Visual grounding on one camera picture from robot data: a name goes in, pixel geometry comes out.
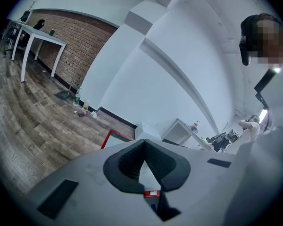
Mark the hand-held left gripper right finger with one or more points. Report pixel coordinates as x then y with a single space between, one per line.
202 185

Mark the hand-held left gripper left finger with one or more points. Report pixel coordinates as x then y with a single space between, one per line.
89 187

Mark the white table with clutter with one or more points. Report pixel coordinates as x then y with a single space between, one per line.
195 134

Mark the red drink bottle white cap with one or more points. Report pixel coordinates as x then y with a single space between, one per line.
196 125

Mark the crumpled white tissue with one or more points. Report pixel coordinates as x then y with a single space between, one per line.
94 114

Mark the red cola bottle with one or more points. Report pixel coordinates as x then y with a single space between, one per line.
83 113

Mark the yellow drink bottle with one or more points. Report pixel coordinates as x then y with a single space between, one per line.
85 105

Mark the clear water bottle green label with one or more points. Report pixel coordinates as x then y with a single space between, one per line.
77 98

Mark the black monitor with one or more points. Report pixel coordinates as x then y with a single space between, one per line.
265 81

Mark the person's head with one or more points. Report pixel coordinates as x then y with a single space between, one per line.
271 43

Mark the small black object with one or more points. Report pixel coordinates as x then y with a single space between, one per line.
52 32

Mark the black office chair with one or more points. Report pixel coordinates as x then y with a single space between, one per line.
39 24

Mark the black head-mounted camera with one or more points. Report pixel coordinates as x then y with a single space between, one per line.
245 53

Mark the white table by brick wall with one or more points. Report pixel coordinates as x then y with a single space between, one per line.
44 37

